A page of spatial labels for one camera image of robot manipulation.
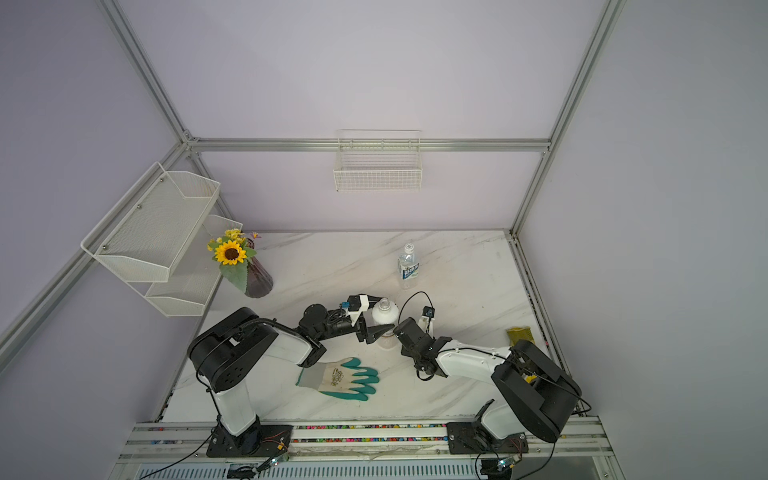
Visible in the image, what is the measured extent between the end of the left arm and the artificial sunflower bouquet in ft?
0.78

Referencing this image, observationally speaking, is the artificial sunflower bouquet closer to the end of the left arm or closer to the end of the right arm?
the end of the left arm

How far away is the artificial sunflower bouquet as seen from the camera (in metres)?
0.81

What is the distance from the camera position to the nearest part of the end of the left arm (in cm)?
70
